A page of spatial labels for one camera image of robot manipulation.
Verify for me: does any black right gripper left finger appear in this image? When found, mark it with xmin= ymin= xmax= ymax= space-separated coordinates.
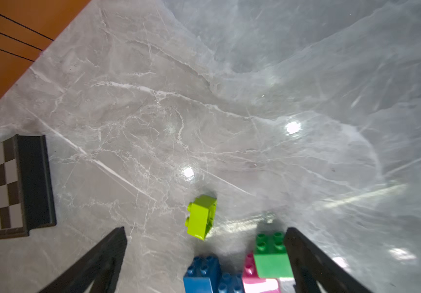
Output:
xmin=41 ymin=227 xmax=127 ymax=293

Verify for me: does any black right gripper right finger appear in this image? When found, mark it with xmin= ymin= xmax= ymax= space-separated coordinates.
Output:
xmin=284 ymin=227 xmax=370 ymax=293

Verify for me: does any green lego brick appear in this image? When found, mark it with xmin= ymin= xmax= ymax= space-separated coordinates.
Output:
xmin=253 ymin=231 xmax=293 ymax=278

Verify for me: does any pink lego brick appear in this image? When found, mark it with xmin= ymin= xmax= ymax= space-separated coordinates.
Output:
xmin=242 ymin=252 xmax=281 ymax=293

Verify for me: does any dark blue lego brick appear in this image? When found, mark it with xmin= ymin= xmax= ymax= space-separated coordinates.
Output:
xmin=183 ymin=255 xmax=221 ymax=293

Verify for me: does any lime yellow lego brick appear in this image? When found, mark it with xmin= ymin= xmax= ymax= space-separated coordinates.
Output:
xmin=185 ymin=195 xmax=217 ymax=241

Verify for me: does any black white checkerboard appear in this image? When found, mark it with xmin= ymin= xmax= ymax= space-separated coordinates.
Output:
xmin=0 ymin=135 xmax=57 ymax=239

